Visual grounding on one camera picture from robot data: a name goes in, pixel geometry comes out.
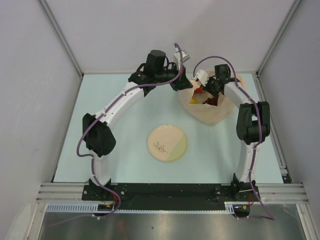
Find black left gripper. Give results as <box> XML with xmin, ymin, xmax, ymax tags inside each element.
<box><xmin>155</xmin><ymin>62</ymin><xmax>193</xmax><ymax>92</ymax></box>

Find yellow fake banana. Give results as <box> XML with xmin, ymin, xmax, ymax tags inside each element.
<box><xmin>189</xmin><ymin>98</ymin><xmax>200</xmax><ymax>104</ymax></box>

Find translucent banana-print plastic bag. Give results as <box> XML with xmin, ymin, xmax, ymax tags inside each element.
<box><xmin>178</xmin><ymin>71</ymin><xmax>235</xmax><ymax>125</ymax></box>

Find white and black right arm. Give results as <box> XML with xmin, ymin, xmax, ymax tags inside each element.
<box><xmin>196</xmin><ymin>64</ymin><xmax>271</xmax><ymax>201</ymax></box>

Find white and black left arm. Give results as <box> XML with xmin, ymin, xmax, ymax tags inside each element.
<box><xmin>80</xmin><ymin>49</ymin><xmax>193</xmax><ymax>200</ymax></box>

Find dark red fake fruit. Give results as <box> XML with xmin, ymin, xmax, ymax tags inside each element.
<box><xmin>202</xmin><ymin>95</ymin><xmax>219</xmax><ymax>106</ymax></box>

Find cream plate with leaf motif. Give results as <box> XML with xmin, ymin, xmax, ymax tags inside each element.
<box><xmin>147</xmin><ymin>124</ymin><xmax>189</xmax><ymax>163</ymax></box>

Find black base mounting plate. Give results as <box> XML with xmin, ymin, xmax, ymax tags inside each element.
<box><xmin>81</xmin><ymin>180</ymin><xmax>260</xmax><ymax>216</ymax></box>

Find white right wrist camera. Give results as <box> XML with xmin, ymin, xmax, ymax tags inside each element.
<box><xmin>194</xmin><ymin>70</ymin><xmax>210</xmax><ymax>87</ymax></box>

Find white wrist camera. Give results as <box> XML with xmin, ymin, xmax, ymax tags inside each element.
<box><xmin>173</xmin><ymin>50</ymin><xmax>191</xmax><ymax>68</ymax></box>
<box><xmin>194</xmin><ymin>70</ymin><xmax>210</xmax><ymax>87</ymax></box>

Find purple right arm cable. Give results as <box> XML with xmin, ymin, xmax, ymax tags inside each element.
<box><xmin>193</xmin><ymin>55</ymin><xmax>276</xmax><ymax>221</ymax></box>

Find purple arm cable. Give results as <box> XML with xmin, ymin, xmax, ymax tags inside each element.
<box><xmin>47</xmin><ymin>42</ymin><xmax>186</xmax><ymax>227</ymax></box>
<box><xmin>193</xmin><ymin>55</ymin><xmax>276</xmax><ymax>221</ymax></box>

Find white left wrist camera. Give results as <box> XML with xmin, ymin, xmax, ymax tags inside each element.
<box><xmin>173</xmin><ymin>50</ymin><xmax>191</xmax><ymax>68</ymax></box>

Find aluminium right side rail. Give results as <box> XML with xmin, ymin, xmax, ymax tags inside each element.
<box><xmin>254</xmin><ymin>73</ymin><xmax>293</xmax><ymax>184</ymax></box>

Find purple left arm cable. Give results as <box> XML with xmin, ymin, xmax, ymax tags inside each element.
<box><xmin>47</xmin><ymin>42</ymin><xmax>186</xmax><ymax>227</ymax></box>

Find aluminium right corner post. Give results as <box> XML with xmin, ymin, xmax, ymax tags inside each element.
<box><xmin>255</xmin><ymin>0</ymin><xmax>304</xmax><ymax>78</ymax></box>

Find aluminium corner post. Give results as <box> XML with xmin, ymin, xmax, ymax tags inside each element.
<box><xmin>255</xmin><ymin>0</ymin><xmax>304</xmax><ymax>78</ymax></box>
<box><xmin>37</xmin><ymin>0</ymin><xmax>84</xmax><ymax>80</ymax></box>

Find white slotted cable duct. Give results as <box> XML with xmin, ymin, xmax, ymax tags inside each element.
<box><xmin>46</xmin><ymin>201</ymin><xmax>237</xmax><ymax>214</ymax></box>

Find aluminium left corner post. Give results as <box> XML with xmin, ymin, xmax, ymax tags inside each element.
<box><xmin>37</xmin><ymin>0</ymin><xmax>84</xmax><ymax>80</ymax></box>

